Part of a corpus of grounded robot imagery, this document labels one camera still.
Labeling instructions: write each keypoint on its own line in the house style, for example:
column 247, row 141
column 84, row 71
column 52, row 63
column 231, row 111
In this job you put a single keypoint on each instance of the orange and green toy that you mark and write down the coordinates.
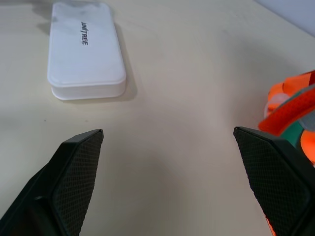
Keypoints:
column 295, row 113

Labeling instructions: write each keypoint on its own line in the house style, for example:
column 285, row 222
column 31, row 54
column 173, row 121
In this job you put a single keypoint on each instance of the white plastic Unitree box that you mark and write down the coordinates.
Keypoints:
column 85, row 49

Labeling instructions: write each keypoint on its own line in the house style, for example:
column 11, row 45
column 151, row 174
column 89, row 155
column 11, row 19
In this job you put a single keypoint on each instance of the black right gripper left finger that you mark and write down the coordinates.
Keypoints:
column 73, row 177

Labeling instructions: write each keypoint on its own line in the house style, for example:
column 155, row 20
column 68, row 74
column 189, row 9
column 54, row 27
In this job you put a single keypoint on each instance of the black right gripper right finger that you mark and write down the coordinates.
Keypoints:
column 275, row 177

